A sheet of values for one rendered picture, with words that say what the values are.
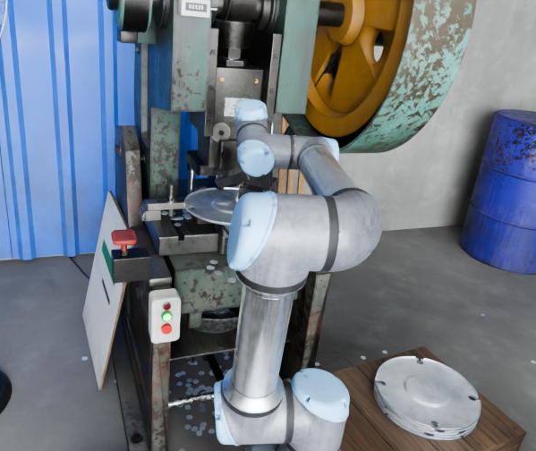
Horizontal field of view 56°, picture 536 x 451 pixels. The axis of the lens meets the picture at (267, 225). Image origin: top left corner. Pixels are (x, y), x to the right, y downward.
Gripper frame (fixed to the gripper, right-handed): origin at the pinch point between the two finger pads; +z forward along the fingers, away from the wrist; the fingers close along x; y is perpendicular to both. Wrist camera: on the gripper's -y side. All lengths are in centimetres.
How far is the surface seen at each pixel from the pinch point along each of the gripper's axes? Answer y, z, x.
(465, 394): 67, 42, -4
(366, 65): 18, -28, 46
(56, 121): -128, 28, 63
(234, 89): -12.9, -25.9, 22.4
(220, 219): -8.0, 0.8, -1.5
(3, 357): -93, 74, -30
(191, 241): -17.3, 10.2, -3.8
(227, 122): -13.9, -17.7, 18.5
